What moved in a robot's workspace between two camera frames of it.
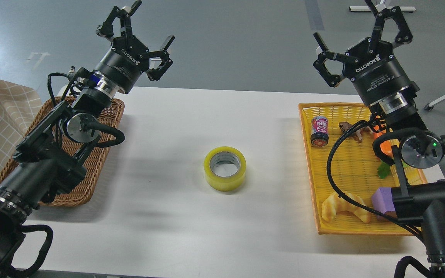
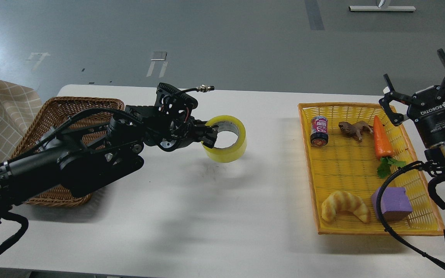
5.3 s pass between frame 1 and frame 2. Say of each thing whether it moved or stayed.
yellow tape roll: moved
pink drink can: stayed
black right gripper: moved
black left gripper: moved
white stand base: stayed
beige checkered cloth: stayed
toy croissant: stayed
